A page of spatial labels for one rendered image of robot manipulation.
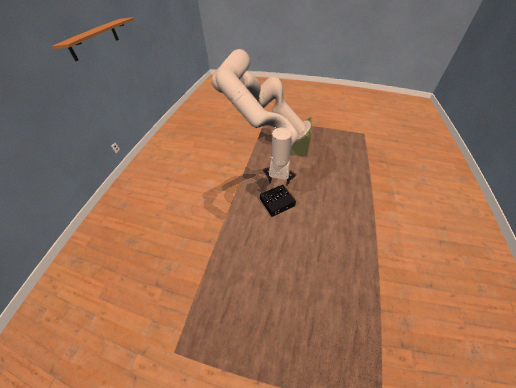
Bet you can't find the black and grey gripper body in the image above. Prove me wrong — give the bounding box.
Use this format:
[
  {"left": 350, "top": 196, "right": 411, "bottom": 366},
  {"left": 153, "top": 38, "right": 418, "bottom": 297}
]
[{"left": 269, "top": 159, "right": 290, "bottom": 180}]

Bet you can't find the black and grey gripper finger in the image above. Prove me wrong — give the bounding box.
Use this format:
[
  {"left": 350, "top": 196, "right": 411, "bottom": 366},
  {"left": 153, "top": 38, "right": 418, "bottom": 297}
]
[
  {"left": 263, "top": 167, "right": 272, "bottom": 183},
  {"left": 286, "top": 170, "right": 296, "bottom": 186}
]

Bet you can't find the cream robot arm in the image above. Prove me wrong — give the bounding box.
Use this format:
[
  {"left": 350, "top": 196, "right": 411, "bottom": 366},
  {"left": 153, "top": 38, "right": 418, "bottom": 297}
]
[{"left": 211, "top": 49, "right": 311, "bottom": 165}]

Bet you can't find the black lighting desk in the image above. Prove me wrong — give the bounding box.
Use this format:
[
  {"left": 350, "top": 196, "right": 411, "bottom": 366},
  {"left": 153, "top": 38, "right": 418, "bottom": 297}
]
[{"left": 260, "top": 184, "right": 296, "bottom": 217}]

